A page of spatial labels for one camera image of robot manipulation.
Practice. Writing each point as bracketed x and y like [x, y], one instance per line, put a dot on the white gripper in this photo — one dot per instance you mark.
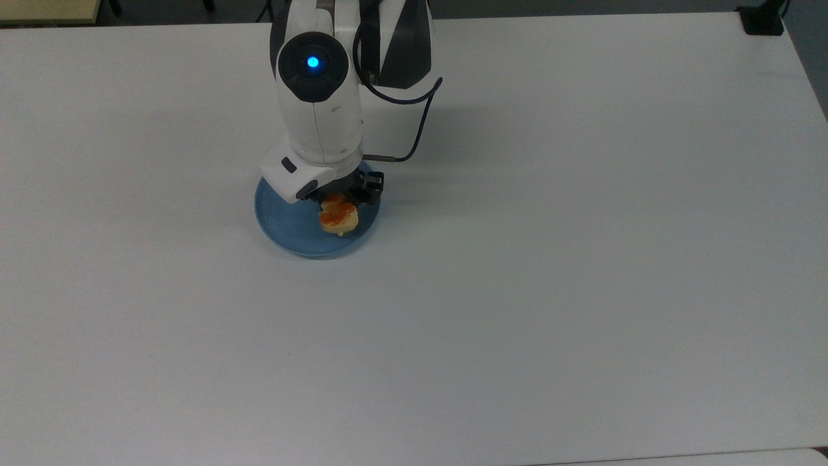
[294, 178]

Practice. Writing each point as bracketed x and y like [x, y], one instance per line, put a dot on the yellow bread with orange topping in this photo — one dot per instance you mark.
[339, 219]

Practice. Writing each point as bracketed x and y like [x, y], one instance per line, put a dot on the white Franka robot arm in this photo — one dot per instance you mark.
[320, 120]

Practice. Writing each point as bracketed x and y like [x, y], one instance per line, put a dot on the blue round plate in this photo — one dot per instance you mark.
[291, 226]

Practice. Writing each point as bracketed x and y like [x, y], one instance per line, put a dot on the black chair leg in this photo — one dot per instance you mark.
[116, 6]

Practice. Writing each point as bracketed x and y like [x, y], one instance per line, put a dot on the light wooden desk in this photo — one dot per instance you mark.
[45, 10]

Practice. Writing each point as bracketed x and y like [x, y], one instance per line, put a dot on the black clamp camera stand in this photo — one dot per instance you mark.
[762, 22]

